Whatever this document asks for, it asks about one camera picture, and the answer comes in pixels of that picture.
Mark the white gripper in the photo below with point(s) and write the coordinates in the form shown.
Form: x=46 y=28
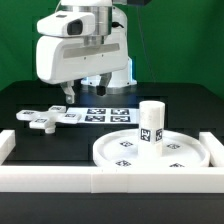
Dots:
x=59 y=60

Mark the white cross-shaped table base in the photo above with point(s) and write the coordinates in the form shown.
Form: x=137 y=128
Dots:
x=47 y=120

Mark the white round table top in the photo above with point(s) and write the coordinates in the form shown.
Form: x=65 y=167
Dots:
x=124 y=149

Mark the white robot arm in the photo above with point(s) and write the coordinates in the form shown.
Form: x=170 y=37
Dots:
x=86 y=40

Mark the white marker tag sheet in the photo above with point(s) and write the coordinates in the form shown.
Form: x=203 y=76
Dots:
x=106 y=115

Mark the white left fence bar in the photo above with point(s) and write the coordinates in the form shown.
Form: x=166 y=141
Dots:
x=7 y=144

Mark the white fence bar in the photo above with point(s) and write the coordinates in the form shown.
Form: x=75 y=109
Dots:
x=215 y=148
x=99 y=180
x=7 y=144

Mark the white front fence bar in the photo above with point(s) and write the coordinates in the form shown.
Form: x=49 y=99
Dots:
x=99 y=180

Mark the white right fence bar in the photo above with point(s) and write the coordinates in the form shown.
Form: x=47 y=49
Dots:
x=215 y=148

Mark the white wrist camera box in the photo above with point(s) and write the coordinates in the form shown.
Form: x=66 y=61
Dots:
x=67 y=24

